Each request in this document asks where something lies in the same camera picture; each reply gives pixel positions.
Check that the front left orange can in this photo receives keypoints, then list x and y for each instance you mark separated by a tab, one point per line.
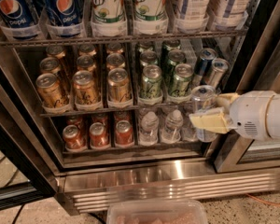
73	138

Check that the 7up bottle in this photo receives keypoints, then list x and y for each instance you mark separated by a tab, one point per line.
149	15
108	18

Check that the white labelled bottle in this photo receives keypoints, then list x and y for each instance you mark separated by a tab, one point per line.
227	13
190	15

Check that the middle wire shelf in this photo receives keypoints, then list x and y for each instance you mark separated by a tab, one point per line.
44	114

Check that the orange can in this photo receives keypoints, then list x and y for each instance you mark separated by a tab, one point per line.
123	133
99	136
73	138

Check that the second row left gold can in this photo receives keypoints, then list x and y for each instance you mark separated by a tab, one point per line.
53	66

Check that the silver redbull can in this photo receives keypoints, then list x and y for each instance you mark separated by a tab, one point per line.
203	98
216	72

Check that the front left gold can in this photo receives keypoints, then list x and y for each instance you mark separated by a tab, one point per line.
51	91

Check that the right pepsi bottle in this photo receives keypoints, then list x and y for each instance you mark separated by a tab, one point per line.
65	17

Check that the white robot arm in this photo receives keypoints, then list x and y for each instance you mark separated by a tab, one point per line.
272	118

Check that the left 7up bottle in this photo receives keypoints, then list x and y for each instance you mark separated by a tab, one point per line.
108	18

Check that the left water bottle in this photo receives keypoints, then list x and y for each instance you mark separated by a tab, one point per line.
148	133

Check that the right water bottle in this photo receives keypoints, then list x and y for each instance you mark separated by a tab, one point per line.
188	131

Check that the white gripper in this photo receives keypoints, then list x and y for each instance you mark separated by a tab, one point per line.
251	114

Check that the front middle gold can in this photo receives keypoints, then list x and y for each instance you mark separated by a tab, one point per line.
86	88

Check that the front left green can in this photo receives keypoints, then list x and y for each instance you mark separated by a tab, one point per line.
150	86

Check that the left white labelled bottle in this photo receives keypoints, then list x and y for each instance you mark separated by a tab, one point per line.
190	15

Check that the rear blue redbull can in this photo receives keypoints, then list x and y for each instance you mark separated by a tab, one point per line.
204	60

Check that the front right green can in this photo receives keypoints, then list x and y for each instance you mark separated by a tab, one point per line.
180	82

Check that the left pepsi bottle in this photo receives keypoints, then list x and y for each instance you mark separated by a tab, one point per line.
18	14

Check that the front middle orange can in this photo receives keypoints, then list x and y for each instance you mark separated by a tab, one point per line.
99	136

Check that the second row gold can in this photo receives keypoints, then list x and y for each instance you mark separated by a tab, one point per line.
87	63
53	66
115	60

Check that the right 7up bottle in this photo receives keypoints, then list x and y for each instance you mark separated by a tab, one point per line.
149	15

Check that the second row right gold can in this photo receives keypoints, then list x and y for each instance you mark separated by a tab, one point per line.
115	60

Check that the second row green can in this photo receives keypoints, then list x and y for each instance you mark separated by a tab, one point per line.
148	57
174	57

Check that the pepsi bottle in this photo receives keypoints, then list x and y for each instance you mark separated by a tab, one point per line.
65	17
18	14

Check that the right white labelled bottle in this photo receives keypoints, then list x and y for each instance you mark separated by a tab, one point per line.
227	13

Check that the middle water bottle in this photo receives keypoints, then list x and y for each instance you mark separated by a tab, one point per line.
170	133

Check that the second row middle gold can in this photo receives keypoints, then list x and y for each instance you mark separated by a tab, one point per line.
87	63

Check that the front right orange can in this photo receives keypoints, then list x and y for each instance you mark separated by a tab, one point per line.
123	133

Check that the second row left green can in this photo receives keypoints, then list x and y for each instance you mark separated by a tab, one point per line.
148	57

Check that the upper wire shelf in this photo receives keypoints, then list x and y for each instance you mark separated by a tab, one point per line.
121	39

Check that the clear plastic food container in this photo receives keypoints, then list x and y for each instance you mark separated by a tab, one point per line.
157	211

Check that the wire shelf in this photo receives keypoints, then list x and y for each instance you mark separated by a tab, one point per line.
121	39
44	114

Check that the second row right green can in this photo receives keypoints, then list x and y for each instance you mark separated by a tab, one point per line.
174	57

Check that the water bottle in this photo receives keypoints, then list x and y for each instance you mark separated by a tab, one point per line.
170	133
188	131
148	133

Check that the front right gold can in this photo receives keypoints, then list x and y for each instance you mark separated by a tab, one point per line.
119	89

